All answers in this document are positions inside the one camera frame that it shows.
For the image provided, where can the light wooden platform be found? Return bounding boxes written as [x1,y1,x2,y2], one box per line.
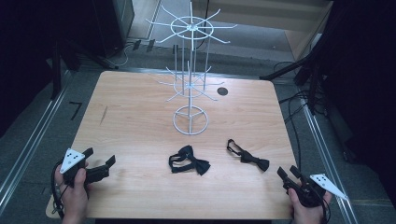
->
[191,0,334,62]

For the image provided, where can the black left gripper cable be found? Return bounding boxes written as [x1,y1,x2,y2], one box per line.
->
[49,159,67,219]

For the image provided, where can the white wire display rack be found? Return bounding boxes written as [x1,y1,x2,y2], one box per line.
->
[145,0,238,136]

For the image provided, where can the black stand legs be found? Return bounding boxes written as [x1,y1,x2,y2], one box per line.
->
[259,46,332,117]
[49,38,120,101]

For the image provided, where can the black bow tie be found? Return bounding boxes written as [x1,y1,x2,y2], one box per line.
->
[226,138,271,173]
[168,145,212,176]

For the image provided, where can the person's left hand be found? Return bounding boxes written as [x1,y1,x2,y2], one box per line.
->
[54,161,92,224]

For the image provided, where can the white floor cable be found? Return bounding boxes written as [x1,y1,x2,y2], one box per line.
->
[115,42,135,68]

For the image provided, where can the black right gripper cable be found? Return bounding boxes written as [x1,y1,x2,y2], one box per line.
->
[320,199,332,224]

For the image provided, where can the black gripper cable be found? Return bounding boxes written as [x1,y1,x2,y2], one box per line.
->
[49,159,67,219]
[320,199,332,224]

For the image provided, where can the dark cabinet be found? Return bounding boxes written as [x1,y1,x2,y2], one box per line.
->
[92,0,135,59]

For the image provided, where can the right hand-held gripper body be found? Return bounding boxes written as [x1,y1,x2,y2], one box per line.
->
[282,173,349,209]

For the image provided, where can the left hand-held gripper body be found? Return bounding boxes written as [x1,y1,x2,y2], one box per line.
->
[59,147,111,189]

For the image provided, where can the metal floor rail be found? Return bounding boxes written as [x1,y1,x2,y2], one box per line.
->
[302,104,360,224]
[0,69,72,217]

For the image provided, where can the black floor cables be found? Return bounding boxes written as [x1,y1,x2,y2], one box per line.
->
[273,61,316,173]

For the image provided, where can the person's right hand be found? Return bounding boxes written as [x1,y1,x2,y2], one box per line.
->
[287,188,332,224]

